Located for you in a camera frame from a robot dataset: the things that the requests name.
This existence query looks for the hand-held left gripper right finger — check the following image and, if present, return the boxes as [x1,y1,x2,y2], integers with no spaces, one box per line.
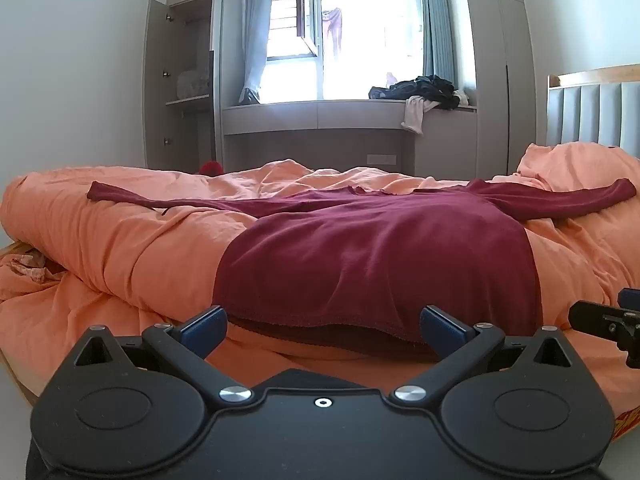
[390,305,575,408]

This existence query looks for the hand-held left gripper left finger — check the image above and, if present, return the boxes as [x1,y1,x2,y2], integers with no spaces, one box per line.
[74,305,253,408]

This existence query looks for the dark red long-sleeve sweater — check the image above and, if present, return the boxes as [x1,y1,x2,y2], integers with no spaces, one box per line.
[87,178,637,348]

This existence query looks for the pile of dark clothes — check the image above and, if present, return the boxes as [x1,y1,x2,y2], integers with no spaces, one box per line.
[368,75,461,110]

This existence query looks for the red yellow patterned cloth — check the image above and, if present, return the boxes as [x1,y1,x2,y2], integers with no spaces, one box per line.
[612,407,640,441]

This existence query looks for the orange bed duvet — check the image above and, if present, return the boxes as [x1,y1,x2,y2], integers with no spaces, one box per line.
[516,142,640,196]

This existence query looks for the pink patterned cloth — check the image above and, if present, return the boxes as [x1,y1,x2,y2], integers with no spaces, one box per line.
[0,252,63,283]

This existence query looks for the grey padded wooden headboard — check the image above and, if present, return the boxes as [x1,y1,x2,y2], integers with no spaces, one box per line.
[545,62,640,148]

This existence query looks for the white garment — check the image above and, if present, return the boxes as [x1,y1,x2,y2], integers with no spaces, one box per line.
[401,94,441,136]

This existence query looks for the grey window seat cabinet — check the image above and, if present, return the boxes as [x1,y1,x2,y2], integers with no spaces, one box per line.
[221,99,478,181]

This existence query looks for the open grey wardrobe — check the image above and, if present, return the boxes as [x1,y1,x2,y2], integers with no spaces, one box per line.
[142,0,223,173]

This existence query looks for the tall closed grey wardrobe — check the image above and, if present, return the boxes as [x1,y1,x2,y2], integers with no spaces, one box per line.
[460,0,538,181]

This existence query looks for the window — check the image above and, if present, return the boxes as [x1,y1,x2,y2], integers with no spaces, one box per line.
[265,0,426,103]

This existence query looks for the light blue sheer curtain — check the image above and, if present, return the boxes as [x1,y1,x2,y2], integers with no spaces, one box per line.
[240,0,276,106]

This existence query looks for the blue-grey thick curtain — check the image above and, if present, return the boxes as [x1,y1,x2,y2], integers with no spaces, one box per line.
[416,0,457,81]

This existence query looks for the hanging purple garment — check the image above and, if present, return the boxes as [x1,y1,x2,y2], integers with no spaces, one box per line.
[321,7,345,56]

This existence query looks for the open window sash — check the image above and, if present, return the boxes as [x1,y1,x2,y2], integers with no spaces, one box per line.
[267,0,322,59]

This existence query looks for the wooden bed frame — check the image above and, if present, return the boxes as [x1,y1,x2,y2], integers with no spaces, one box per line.
[0,347,43,408]

